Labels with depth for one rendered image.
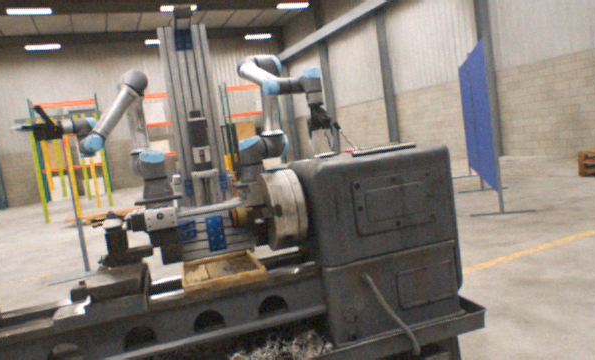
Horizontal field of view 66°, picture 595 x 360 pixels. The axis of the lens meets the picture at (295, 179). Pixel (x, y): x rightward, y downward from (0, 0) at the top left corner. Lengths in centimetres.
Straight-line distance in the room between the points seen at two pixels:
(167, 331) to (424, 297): 99
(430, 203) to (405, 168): 17
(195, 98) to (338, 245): 123
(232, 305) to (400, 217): 72
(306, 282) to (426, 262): 49
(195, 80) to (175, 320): 133
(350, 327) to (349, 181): 56
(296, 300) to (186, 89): 131
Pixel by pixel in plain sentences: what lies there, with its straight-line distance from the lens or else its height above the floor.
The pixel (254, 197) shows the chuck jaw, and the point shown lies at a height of 114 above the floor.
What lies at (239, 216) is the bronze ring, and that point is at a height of 109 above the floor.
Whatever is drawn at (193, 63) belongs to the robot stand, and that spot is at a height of 182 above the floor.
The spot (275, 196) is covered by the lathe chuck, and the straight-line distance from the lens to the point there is 172.
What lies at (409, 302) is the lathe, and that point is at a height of 66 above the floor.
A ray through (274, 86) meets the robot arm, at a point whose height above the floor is 159.
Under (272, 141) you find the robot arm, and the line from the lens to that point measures 245.
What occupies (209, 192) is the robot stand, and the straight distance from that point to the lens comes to 250.
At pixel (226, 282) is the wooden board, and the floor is 89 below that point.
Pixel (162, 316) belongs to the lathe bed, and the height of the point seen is 81.
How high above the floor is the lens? 136
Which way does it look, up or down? 5 degrees down
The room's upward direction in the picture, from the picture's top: 8 degrees counter-clockwise
